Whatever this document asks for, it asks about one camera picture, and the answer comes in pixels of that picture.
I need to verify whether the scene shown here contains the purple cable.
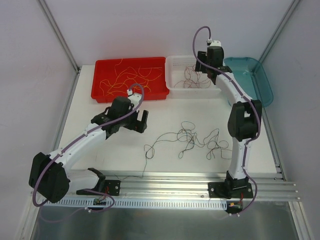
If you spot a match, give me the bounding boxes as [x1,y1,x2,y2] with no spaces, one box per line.
[192,25,261,221]
[32,83,145,223]

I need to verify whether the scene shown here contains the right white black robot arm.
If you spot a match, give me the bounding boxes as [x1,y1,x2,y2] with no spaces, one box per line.
[193,46,262,200]

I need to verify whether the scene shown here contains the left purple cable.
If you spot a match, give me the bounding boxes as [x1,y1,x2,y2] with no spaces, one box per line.
[32,83,145,223]

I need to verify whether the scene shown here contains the right aluminium frame post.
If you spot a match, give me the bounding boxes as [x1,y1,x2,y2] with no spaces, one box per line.
[258,0,302,64]

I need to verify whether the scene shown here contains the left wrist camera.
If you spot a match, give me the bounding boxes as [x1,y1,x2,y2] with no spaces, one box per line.
[127,89,142,106]

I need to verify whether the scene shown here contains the aluminium extrusion rail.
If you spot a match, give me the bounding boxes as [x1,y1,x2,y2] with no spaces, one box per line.
[31,171,300,201]

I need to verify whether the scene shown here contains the teal transparent plastic tray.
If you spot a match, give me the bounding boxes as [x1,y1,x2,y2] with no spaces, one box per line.
[224,57,274,108]

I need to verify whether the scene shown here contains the white slotted cable duct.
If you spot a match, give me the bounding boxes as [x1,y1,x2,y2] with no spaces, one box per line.
[56,197,227,211]

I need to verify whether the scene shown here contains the left aluminium frame post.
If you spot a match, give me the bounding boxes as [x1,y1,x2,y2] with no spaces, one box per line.
[36,0,80,73]

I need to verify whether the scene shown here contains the white perforated plastic basket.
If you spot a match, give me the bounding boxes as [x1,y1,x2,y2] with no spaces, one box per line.
[165,55,221,99]

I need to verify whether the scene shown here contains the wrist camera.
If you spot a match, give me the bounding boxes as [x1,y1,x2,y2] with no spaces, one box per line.
[206,37,222,47]
[127,89,142,106]

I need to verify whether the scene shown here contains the aluminium frame post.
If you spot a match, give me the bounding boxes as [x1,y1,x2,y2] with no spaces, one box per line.
[258,0,302,64]
[36,0,80,73]

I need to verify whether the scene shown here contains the red plastic tray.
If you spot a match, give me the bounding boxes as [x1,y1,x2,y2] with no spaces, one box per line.
[91,57,170,104]

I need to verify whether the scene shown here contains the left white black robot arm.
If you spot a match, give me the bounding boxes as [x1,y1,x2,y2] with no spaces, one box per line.
[28,93,148,203]

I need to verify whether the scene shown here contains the multicolour wire bundle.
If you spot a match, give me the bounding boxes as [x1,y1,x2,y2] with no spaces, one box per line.
[117,121,235,181]

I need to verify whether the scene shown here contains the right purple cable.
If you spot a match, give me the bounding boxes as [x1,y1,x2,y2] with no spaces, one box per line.
[192,25,261,221]

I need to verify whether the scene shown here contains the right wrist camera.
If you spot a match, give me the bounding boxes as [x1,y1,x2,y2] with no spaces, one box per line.
[206,37,222,47]

